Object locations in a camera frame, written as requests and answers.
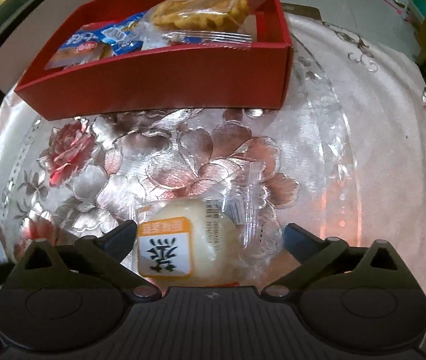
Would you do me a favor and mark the red blue cake packet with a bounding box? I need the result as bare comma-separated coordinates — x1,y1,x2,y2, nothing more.
45,22,113,70

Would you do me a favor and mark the small blue candy packet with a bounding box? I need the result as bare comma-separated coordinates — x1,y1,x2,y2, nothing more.
98,11,146,56

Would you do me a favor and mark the waffle cookies clear packet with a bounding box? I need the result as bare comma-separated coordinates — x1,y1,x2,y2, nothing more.
145,0,267,47

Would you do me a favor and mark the pink fly swatter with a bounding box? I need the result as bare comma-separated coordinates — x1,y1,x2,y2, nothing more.
381,0,406,20

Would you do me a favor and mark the floral tablecloth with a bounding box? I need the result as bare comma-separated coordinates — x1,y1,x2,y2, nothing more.
0,15,426,294

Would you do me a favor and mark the grey coffee table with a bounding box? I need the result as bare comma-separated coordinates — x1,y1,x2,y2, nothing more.
0,0,162,95

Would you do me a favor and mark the round white bun packet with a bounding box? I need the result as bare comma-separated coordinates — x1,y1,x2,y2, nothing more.
135,162,264,289

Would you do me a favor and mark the red cardboard box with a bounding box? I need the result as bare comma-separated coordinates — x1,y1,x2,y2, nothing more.
15,0,293,120

